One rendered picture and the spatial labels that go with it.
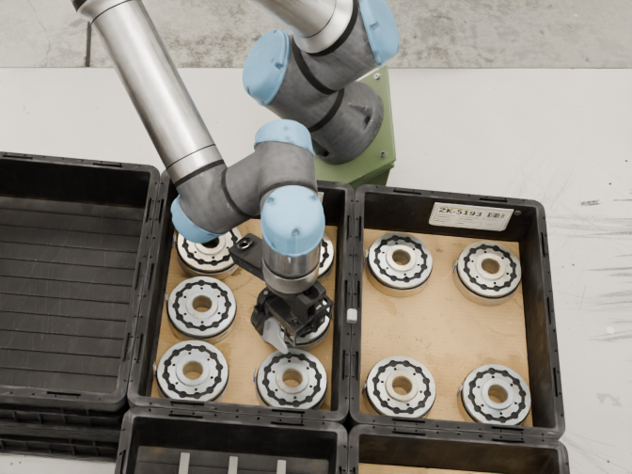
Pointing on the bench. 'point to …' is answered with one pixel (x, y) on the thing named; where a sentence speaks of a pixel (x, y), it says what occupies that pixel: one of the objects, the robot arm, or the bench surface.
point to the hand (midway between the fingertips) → (278, 324)
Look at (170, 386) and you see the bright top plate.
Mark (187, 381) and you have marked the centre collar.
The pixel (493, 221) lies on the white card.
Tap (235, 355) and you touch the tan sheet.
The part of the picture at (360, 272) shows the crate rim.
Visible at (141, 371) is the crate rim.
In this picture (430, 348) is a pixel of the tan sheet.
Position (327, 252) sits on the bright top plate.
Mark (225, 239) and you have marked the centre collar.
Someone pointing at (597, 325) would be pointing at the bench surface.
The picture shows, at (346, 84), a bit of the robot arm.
